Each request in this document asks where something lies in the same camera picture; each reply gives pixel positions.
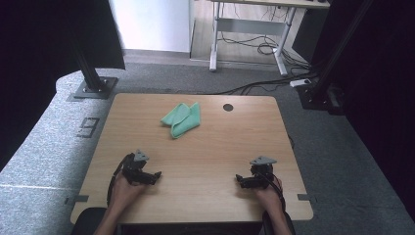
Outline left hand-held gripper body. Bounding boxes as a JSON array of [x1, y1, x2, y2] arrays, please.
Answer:
[[121, 149, 151, 186]]

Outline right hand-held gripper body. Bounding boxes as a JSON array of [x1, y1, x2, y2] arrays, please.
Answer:
[[249, 155, 278, 190]]

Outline green cloth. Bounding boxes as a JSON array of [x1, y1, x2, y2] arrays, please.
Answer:
[[160, 102, 202, 140]]

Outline person's right hand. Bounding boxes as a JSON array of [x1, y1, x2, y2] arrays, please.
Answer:
[[254, 181, 284, 213]]

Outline person's left hand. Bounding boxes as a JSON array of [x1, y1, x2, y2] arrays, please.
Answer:
[[111, 170, 149, 212]]

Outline black metal stand with base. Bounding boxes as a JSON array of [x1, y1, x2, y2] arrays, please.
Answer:
[[69, 38, 119, 100]]

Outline white power strip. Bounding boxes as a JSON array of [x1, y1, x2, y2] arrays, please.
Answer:
[[289, 77, 313, 88]]

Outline black curtain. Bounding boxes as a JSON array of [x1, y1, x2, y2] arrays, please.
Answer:
[[0, 0, 126, 172], [292, 0, 415, 223]]

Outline black floor cables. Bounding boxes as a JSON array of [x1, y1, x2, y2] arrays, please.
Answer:
[[208, 3, 319, 96]]

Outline white desk frame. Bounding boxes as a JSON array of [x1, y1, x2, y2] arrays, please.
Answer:
[[208, 0, 331, 77]]

